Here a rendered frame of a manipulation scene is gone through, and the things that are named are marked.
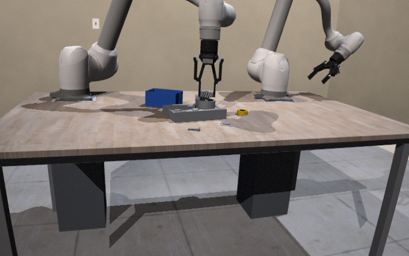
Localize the blue open tray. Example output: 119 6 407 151
146 88 183 108

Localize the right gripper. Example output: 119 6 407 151
193 40 224 97

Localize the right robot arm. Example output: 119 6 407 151
50 0 236 102

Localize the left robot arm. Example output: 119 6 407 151
247 0 364 102

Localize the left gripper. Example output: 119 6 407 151
308 53 343 84

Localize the white gear with red arrow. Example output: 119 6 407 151
200 90 214 98

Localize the yellow ring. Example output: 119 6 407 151
237 109 248 115

